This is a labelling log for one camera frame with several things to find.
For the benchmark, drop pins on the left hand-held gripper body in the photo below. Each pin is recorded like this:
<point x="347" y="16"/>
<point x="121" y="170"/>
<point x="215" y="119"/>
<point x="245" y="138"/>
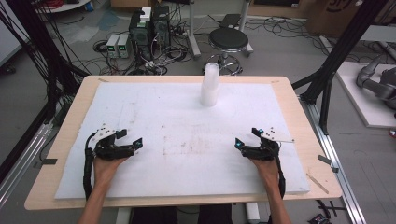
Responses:
<point x="109" y="151"/>

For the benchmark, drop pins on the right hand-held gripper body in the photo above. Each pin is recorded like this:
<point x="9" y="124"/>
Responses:
<point x="264" y="152"/>

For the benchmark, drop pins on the stack of white plastic cups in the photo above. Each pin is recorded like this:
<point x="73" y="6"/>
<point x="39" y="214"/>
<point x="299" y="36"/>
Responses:
<point x="209" y="88"/>

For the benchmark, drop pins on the person's left hand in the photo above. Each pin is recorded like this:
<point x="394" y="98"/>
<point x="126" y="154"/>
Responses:
<point x="104" y="171"/>

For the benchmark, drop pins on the person's right hand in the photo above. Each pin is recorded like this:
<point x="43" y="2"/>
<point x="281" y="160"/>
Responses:
<point x="269" y="172"/>

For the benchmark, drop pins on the white foam mat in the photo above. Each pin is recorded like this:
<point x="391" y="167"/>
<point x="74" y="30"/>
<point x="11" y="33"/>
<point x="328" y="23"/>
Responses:
<point x="174" y="118"/>

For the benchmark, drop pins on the light wooden table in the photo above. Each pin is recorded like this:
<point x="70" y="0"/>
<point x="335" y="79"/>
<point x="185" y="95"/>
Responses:
<point x="314" y="130"/>

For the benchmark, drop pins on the black tape strip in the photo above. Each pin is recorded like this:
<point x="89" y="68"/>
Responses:
<point x="49" y="161"/>

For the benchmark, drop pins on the grey tape strip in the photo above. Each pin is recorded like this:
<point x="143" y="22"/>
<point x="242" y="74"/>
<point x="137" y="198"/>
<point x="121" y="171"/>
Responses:
<point x="324" y="160"/>

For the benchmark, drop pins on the white table leg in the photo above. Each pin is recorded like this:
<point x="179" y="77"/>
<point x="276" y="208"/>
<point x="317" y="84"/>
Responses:
<point x="252" y="214"/>
<point x="123" y="216"/>

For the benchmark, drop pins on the person's left leg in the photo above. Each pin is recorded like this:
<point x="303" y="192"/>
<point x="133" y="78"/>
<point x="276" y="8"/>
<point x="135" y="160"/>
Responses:
<point x="154" y="216"/>

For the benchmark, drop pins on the person's leg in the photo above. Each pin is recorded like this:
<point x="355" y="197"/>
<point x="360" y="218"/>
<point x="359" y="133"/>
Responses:
<point x="154" y="216"/>
<point x="214" y="215"/>

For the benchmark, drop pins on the person's right leg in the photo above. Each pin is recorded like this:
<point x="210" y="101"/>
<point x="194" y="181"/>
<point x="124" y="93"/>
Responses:
<point x="214" y="215"/>

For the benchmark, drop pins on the black clamp parts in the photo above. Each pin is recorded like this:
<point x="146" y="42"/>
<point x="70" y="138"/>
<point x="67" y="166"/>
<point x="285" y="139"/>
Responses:
<point x="322" y="216"/>

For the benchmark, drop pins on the grey bench power supply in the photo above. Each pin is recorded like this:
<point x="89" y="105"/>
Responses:
<point x="112" y="45"/>
<point x="124" y="45"/>

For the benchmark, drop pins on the black round stool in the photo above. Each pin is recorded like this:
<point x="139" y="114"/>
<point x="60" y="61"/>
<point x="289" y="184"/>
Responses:
<point x="229" y="39"/>

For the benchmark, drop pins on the black computer tower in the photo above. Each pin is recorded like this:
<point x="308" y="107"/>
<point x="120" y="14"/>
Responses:
<point x="140" y="37"/>
<point x="161" y="28"/>

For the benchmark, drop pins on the white platform board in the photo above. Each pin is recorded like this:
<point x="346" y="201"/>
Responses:
<point x="364" y="105"/>

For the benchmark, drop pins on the white stand leg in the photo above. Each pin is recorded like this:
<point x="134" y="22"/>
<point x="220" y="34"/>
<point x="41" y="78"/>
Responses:
<point x="193" y="37"/>
<point x="246" y="18"/>

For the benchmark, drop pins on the brown cardboard box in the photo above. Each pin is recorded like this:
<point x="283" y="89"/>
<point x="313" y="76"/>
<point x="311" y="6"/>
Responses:
<point x="336" y="18"/>

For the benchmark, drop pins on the white round table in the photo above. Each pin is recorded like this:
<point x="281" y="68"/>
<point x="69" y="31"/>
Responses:
<point x="67" y="5"/>

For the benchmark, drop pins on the aluminium rail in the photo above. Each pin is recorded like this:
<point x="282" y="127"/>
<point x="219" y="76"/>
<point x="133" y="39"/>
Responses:
<point x="333" y="161"/>
<point x="25" y="161"/>

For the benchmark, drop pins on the black frame post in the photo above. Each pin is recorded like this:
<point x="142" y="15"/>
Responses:
<point x="40" y="43"/>
<point x="342" y="46"/>

